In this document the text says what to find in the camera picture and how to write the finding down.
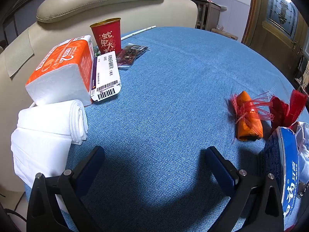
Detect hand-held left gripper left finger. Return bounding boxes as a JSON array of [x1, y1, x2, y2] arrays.
[[26, 146, 105, 232]]

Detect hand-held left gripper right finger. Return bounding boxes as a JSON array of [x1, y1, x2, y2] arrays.
[[205, 146, 284, 232]]

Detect orange wrapper with red string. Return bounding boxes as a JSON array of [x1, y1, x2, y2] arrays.
[[227, 90, 273, 142]]

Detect blue toothpaste box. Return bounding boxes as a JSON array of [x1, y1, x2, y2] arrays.
[[258, 126, 302, 231]]

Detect red ribbon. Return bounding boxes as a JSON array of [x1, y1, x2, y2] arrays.
[[269, 89, 308, 132]]

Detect white tissue stack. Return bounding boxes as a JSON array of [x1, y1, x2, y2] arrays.
[[10, 128, 73, 213]]

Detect rolled white tissue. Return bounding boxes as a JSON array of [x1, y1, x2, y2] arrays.
[[17, 99, 88, 145]]

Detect white medicine box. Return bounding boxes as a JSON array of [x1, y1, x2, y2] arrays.
[[90, 51, 122, 102]]

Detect blue tablecloth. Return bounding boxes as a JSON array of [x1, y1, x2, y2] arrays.
[[24, 26, 302, 232]]

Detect orange tissue pack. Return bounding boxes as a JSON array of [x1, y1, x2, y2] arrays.
[[25, 35, 94, 107]]

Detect dark red snack wrapper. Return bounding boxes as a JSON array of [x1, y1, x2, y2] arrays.
[[115, 43, 149, 70]]

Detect red paper cup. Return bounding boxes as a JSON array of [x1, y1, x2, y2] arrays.
[[90, 17, 122, 55]]

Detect brown cardboard box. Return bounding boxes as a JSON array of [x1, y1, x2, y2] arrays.
[[211, 28, 239, 41]]

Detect white plastic stick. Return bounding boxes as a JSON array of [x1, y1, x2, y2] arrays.
[[121, 25, 157, 41]]

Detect wooden door with glass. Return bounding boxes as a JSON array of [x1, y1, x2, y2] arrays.
[[241, 0, 309, 61]]

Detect wooden slatted cabinet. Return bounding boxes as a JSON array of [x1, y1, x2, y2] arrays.
[[168, 0, 221, 31]]

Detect beige leather sofa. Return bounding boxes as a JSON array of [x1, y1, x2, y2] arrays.
[[0, 0, 199, 223]]

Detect black cable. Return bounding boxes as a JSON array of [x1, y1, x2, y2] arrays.
[[0, 208, 27, 223]]

